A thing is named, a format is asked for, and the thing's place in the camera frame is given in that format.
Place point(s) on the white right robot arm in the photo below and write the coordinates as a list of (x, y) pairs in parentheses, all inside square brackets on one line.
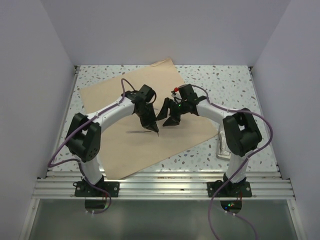
[(241, 132)]

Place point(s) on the beige cloth drape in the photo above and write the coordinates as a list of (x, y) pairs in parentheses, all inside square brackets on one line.
[(122, 154)]

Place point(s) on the clear suture packet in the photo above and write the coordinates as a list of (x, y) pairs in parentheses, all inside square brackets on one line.
[(223, 144)]

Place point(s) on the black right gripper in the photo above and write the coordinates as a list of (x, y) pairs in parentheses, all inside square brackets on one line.
[(174, 120)]

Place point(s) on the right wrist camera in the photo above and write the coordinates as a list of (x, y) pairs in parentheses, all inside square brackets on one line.
[(175, 93)]

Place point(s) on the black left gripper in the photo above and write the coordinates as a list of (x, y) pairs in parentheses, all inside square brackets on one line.
[(151, 123)]

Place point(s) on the aluminium rail frame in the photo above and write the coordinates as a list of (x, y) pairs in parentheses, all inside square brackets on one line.
[(175, 190)]

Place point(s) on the metal instrument tray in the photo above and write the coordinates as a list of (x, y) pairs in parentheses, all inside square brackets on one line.
[(218, 154)]

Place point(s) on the steel scalpel handle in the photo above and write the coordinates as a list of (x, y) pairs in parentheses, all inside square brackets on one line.
[(138, 131)]

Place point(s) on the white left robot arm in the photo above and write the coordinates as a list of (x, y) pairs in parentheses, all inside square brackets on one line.
[(83, 138)]

